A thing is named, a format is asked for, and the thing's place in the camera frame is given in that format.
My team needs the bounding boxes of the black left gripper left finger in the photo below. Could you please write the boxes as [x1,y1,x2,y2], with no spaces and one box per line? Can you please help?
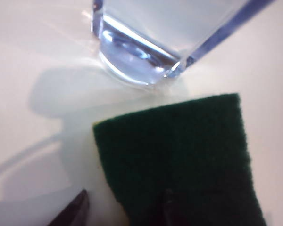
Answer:
[46,188,90,226]

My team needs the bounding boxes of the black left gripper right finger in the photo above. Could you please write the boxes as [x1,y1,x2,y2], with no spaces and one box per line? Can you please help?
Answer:
[152,188,180,226]

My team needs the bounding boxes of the yellow sponge with green pad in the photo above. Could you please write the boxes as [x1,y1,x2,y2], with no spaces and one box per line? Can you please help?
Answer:
[92,93,267,226]

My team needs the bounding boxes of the clear plastic water bottle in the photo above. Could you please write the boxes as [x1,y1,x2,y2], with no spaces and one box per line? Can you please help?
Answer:
[90,0,283,88]

